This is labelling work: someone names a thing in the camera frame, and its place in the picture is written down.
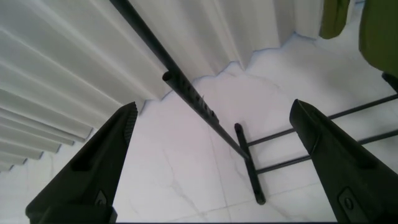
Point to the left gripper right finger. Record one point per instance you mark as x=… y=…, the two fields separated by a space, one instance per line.
x=351 y=186

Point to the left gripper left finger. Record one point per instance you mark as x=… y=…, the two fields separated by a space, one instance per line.
x=90 y=186

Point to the green long-sleeved shirt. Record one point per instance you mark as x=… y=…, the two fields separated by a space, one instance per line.
x=379 y=37

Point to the black clothes rack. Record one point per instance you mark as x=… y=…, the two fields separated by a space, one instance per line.
x=186 y=90

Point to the white curtain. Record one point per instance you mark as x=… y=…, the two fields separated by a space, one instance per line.
x=77 y=62

